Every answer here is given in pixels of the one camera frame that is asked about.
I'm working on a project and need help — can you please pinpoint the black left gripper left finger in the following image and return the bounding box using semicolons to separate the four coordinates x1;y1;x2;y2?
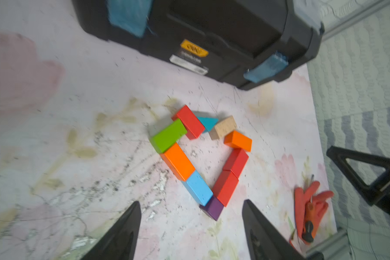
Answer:
81;201;141;260

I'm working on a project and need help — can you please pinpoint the aluminium front rail frame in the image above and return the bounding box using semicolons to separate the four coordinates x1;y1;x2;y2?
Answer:
305;229;353;260

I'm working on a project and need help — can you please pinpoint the green rectangular block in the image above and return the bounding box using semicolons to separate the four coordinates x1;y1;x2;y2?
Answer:
149;119;187;154

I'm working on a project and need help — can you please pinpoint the orange rectangular block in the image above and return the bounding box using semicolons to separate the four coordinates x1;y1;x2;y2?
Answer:
224;130;252;152

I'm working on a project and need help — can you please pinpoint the orange handled tool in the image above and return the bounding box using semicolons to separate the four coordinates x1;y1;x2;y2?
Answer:
302;201;316;243

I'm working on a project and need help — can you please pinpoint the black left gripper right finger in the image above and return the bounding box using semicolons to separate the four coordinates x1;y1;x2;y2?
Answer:
242;199;304;260

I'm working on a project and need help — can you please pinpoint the natural wood rectangular block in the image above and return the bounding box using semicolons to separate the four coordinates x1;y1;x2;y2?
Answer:
209;116;237;140

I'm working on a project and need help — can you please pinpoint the light blue block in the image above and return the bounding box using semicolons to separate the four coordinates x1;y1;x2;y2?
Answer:
181;170;213;206

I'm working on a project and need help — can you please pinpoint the purple cube block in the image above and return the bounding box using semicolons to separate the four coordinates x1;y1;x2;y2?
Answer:
199;196;224;221

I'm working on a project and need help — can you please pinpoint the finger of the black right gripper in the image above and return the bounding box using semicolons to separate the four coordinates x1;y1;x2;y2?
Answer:
327;146;390;206

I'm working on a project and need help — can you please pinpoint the teal triangular block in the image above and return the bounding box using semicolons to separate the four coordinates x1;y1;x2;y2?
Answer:
197;117;219;133

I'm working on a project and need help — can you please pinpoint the dark red rectangular block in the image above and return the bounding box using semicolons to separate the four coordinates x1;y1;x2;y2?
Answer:
223;148;249;178

